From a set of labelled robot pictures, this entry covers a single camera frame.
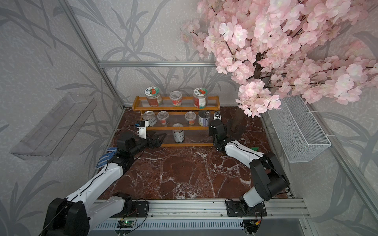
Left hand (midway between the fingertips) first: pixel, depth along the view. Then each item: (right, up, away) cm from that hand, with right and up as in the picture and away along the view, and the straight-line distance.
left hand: (161, 133), depth 79 cm
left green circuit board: (-15, -43, -9) cm, 47 cm away
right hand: (+32, +6, +12) cm, 35 cm away
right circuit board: (+46, -45, -7) cm, 65 cm away
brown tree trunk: (+47, +5, +19) cm, 51 cm away
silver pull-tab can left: (-8, +9, +8) cm, 14 cm away
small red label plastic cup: (+8, +20, 0) cm, 22 cm away
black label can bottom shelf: (+8, -2, +12) cm, 14 cm away
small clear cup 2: (+16, +9, +8) cm, 20 cm away
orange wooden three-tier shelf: (+11, +7, +9) cm, 16 cm away
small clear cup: (-1, +9, +8) cm, 12 cm away
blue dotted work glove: (-39, -18, +12) cm, 45 cm away
